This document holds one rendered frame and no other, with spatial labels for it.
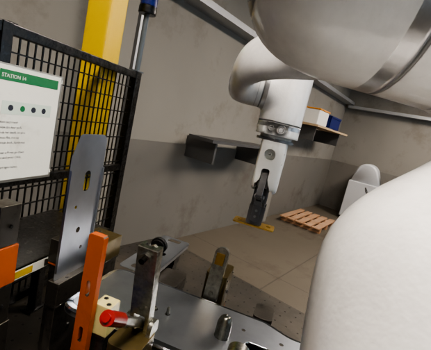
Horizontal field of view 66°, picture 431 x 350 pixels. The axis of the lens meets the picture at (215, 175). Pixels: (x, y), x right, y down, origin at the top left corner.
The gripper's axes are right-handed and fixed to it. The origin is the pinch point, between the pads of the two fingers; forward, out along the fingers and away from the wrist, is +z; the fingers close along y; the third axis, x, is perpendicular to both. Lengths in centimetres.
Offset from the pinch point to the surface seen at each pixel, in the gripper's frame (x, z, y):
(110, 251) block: 35.8, 23.8, 10.8
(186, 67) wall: 115, -61, 247
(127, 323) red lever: 13.2, 16.4, -23.4
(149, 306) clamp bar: 12.0, 16.0, -18.1
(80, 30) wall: 158, -57, 144
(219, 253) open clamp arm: 7.2, 16.1, 13.0
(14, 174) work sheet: 67, 10, 9
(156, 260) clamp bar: 12.1, 7.2, -19.5
